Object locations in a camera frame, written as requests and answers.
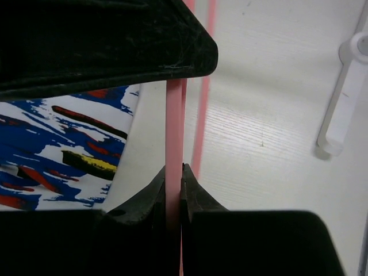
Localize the blue patterned trousers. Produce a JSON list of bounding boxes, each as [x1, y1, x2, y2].
[[0, 83, 141, 212]]

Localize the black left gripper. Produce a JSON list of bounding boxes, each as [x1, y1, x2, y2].
[[1, 1, 219, 99]]

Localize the white clothes rack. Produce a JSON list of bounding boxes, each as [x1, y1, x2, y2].
[[316, 31, 368, 158]]

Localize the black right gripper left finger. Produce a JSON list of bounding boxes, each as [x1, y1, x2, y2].
[[106, 168, 166, 275]]

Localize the pink plastic hanger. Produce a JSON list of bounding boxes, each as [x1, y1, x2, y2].
[[165, 0, 217, 276]]

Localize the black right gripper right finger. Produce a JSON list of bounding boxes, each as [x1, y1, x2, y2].
[[180, 163, 228, 275]]

